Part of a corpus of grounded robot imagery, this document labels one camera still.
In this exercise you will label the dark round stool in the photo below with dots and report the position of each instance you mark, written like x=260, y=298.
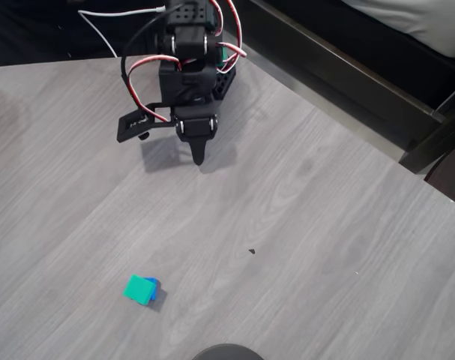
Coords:
x=452, y=180

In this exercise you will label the green cube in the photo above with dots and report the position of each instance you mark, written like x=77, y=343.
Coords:
x=139, y=289

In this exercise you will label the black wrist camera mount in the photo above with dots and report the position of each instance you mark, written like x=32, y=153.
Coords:
x=127, y=129

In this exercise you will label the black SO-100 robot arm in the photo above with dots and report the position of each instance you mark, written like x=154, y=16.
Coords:
x=187, y=41

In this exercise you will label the dark wooden bed frame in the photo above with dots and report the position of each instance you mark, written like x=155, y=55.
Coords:
x=343, y=63

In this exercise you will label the green circuit board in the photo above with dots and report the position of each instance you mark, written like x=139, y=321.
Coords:
x=225, y=56

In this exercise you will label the blue cube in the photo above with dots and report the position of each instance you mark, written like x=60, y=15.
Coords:
x=156, y=290

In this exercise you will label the black round base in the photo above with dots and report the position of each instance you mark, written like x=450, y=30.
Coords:
x=227, y=353

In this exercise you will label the white mattress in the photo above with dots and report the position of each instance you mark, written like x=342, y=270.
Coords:
x=418, y=22

